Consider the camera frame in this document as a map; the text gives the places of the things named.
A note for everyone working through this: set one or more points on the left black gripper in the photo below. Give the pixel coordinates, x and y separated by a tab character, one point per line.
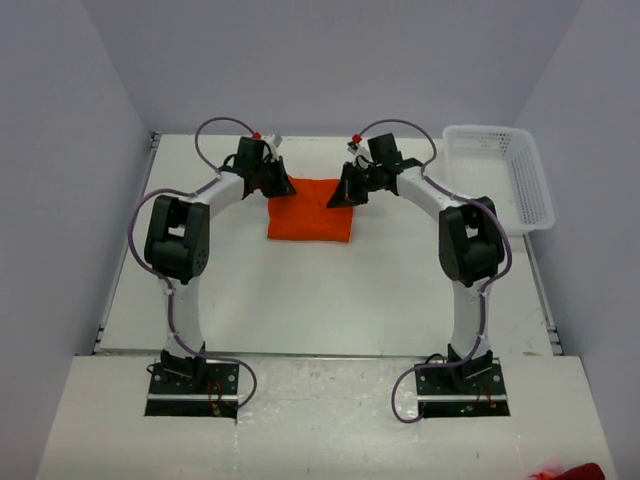
282	187

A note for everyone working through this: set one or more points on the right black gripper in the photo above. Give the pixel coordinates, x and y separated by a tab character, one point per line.
348	194

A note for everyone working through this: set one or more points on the orange t shirt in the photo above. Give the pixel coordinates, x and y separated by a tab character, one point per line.
305	216

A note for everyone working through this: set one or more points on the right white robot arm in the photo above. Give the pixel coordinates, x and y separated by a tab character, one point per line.
471	241

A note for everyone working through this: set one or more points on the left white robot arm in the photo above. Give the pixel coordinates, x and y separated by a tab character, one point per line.
177	245

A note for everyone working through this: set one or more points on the white plastic basket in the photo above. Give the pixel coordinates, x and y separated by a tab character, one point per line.
503	164

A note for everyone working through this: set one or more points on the red cloth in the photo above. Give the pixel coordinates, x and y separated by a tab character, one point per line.
588	471

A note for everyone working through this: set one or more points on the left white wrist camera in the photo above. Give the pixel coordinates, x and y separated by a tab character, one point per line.
271	145

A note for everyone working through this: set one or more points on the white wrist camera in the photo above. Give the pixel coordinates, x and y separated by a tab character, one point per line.
361	155
271	145

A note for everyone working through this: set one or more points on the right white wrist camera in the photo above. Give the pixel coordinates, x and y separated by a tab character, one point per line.
361	155

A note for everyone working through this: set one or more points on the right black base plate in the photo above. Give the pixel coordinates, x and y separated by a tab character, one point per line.
442	395

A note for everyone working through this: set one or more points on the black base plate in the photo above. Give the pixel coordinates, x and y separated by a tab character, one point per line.
212	393
442	395

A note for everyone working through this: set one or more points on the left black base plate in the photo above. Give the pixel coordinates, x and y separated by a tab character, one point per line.
212	393

